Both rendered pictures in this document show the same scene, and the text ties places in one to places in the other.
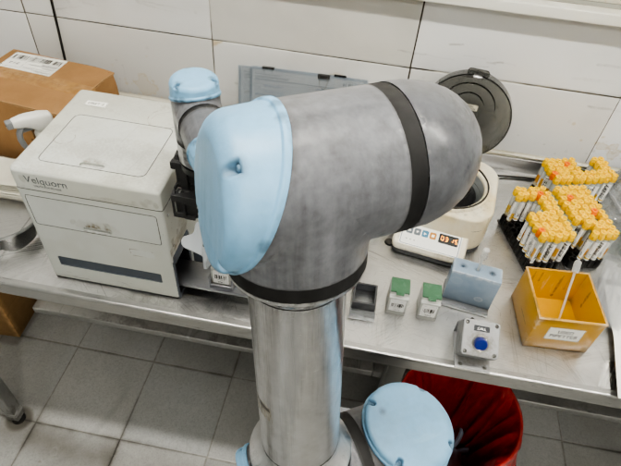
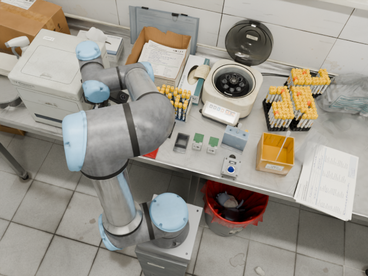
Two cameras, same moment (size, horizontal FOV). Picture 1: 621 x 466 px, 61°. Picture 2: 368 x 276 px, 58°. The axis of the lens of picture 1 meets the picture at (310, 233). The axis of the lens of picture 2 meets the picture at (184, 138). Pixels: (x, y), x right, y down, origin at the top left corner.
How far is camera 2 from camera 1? 0.40 m
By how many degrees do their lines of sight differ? 14
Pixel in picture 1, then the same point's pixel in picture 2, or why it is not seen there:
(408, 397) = (171, 199)
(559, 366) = (270, 181)
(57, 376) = (43, 157)
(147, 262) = not seen: hidden behind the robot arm
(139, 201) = (68, 96)
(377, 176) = (118, 145)
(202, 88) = (90, 54)
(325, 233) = (102, 162)
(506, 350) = (247, 172)
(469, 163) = (156, 138)
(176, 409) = not seen: hidden behind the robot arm
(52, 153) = (27, 68)
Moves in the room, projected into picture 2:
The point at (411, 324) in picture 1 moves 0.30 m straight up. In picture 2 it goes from (203, 156) to (211, 116)
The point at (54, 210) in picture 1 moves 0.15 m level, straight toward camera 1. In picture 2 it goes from (30, 95) to (40, 125)
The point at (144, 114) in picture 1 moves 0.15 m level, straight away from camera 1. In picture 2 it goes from (72, 45) to (70, 20)
